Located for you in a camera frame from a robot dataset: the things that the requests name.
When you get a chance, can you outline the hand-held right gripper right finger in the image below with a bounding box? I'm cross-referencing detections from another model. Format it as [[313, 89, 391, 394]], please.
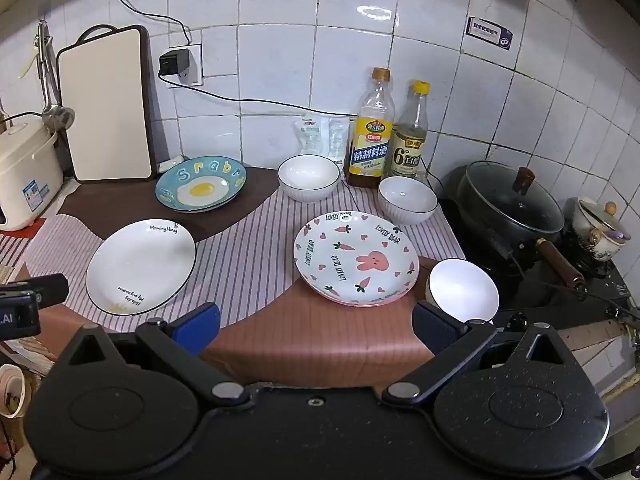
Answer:
[[381, 301, 589, 409]]

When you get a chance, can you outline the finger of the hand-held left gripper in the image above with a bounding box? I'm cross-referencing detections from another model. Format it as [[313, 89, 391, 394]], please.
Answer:
[[22, 274, 69, 307]]

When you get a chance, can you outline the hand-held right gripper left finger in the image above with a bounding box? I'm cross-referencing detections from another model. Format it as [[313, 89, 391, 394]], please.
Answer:
[[52, 302, 252, 409]]

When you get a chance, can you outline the white bowl black rim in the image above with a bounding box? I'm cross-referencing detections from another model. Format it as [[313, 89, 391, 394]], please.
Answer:
[[425, 258, 501, 324], [378, 176, 439, 225], [277, 155, 341, 204]]

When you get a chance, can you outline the striped brown table mat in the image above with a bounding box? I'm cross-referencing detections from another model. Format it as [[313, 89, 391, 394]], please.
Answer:
[[0, 162, 468, 396]]

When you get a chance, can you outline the beige cup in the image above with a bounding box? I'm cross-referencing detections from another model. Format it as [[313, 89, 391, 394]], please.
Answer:
[[0, 364, 26, 418]]

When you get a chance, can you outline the white plate black rim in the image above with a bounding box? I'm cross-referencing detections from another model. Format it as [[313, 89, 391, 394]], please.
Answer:
[[85, 219, 197, 317]]

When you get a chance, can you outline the pink rabbit carrot plate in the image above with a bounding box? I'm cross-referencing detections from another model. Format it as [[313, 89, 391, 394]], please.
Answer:
[[293, 211, 420, 309]]

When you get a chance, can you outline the white rice cooker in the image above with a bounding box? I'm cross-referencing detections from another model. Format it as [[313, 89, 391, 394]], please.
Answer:
[[0, 114, 65, 232]]

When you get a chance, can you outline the blue fried egg plate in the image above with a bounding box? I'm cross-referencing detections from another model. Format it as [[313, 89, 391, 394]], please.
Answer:
[[155, 156, 247, 213]]

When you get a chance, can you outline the glass wok lid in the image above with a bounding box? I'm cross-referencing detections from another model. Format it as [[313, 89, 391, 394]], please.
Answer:
[[465, 161, 565, 236]]

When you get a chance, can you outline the metal ladle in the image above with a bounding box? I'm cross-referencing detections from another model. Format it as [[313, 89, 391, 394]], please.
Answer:
[[35, 20, 76, 133]]

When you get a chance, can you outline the clear vinegar bottle yellow cap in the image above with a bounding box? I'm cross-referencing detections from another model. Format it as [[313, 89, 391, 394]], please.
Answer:
[[389, 80, 432, 179]]

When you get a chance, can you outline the black pot with glass lid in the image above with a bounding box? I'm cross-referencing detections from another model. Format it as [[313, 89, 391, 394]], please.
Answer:
[[440, 170, 640, 321]]

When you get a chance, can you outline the white cutting board brown rim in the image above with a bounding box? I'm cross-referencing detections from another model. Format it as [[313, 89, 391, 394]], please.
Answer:
[[56, 24, 159, 184]]

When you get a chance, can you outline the cooking wine bottle yellow label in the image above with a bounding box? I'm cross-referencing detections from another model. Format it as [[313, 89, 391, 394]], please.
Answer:
[[346, 66, 397, 189]]

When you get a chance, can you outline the white salt bag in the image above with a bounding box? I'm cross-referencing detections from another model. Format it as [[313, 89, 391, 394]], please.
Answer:
[[295, 115, 352, 171]]

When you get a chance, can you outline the black charger plug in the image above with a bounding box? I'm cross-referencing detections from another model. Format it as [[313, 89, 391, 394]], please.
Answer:
[[158, 49, 192, 80]]

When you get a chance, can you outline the black wok wooden handle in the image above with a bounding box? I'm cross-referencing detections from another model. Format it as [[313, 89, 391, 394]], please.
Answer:
[[456, 170, 587, 293]]

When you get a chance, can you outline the black power cable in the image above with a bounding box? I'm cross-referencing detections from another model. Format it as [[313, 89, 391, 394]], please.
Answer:
[[158, 72, 358, 117]]

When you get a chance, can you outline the white wall socket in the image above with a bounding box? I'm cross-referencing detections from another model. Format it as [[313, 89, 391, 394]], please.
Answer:
[[160, 43, 204, 87]]

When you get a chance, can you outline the black charger cable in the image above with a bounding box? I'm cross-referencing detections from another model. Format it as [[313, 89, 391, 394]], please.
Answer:
[[107, 0, 193, 50]]

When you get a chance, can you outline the blue white wall sticker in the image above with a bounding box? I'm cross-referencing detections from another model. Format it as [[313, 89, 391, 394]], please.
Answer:
[[465, 16, 515, 52]]

